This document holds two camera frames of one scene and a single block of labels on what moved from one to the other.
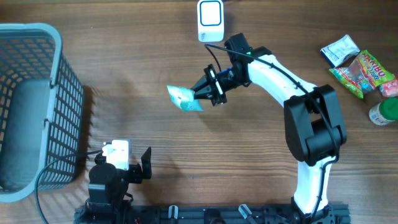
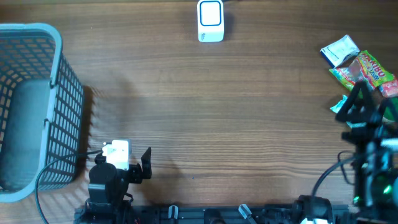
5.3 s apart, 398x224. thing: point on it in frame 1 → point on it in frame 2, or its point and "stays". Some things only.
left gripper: (137, 177) stays
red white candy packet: (390, 89) stays
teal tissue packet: (185, 98) → (338, 106)
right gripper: (214, 89) → (373, 116)
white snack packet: (339, 51) stays
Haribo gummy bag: (363, 74) stays
